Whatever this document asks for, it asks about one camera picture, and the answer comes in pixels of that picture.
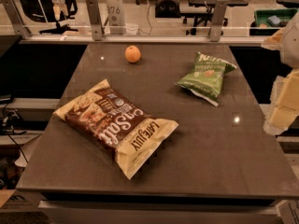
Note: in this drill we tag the black desk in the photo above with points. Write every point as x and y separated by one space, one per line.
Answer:
204 11

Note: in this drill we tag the left metal bracket post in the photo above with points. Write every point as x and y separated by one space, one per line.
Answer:
11 22

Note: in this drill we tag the metal bracket post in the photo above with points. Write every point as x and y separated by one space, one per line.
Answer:
217 20
11 22
95 19

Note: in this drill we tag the orange fruit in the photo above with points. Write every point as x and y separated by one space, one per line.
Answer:
132 54

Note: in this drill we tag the green jalapeno chip bag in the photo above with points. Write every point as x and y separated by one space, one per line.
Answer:
205 80

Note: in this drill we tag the brown Late July chip bag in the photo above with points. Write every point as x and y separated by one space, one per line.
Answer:
113 122

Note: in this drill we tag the metal guard rail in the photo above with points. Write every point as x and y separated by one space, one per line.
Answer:
137 39

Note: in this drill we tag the white numbered pole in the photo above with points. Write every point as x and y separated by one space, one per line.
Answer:
116 20

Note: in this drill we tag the right metal bracket post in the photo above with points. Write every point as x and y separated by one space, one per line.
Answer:
217 20

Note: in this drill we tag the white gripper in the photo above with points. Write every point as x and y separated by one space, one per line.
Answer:
291 46

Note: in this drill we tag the middle metal bracket post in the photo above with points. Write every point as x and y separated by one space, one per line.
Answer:
95 19

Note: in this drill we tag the green plastic bin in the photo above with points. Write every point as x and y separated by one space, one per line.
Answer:
268 21

